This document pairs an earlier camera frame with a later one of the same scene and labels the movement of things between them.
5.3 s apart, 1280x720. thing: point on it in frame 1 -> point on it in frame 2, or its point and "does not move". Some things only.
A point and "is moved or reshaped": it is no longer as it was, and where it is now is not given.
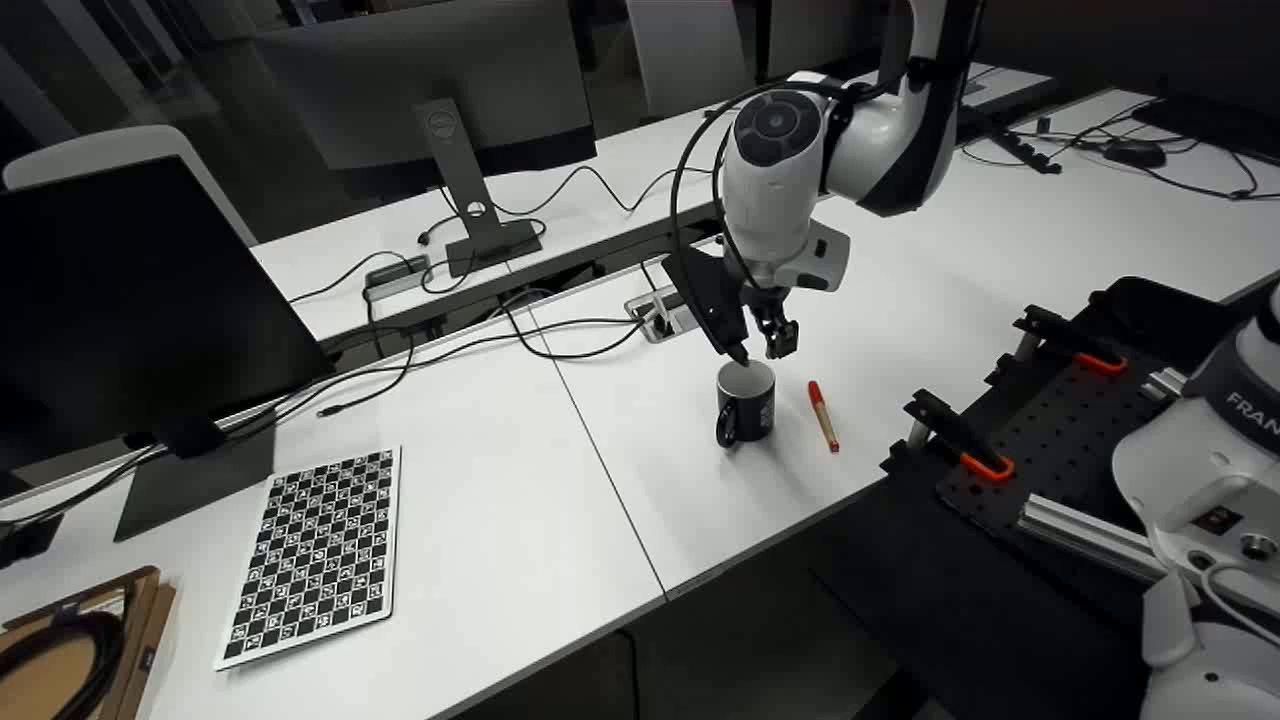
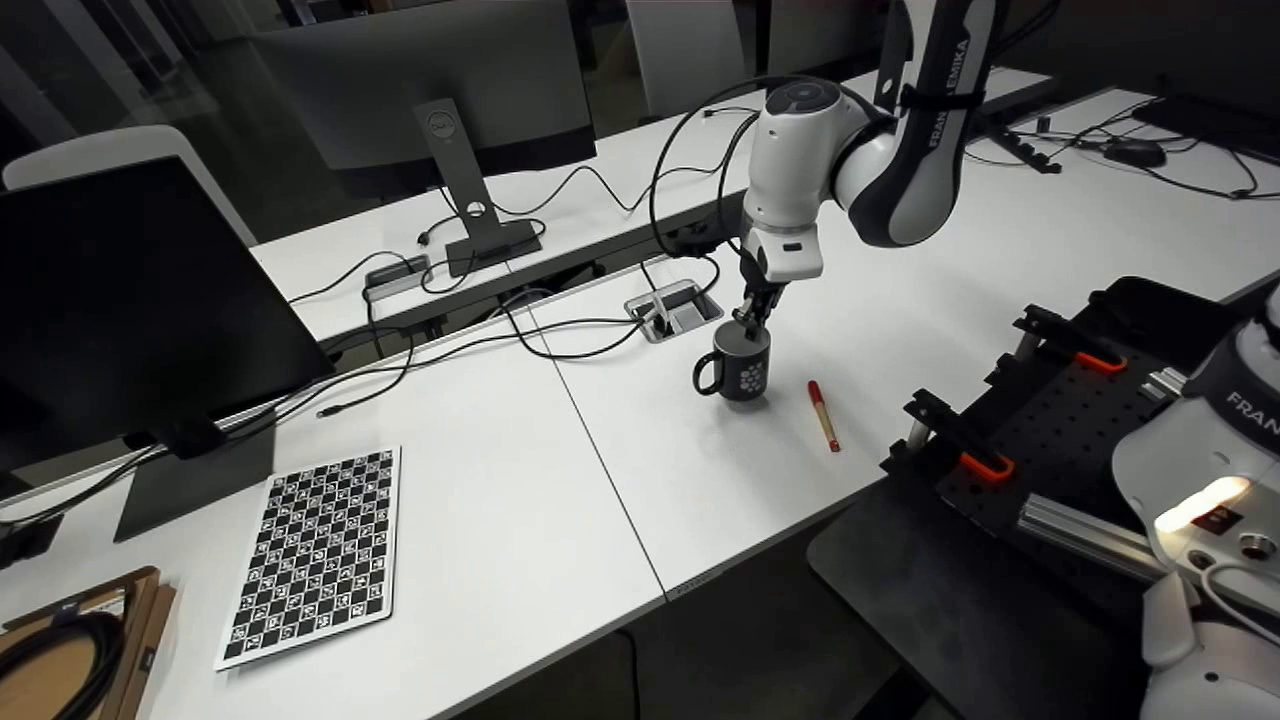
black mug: (745, 401) is moved or reshaped
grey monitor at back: (430, 89) does not move
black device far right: (1144, 152) does not move
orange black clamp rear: (1070, 340) does not move
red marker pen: (820, 414) does not move
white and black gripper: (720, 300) -> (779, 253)
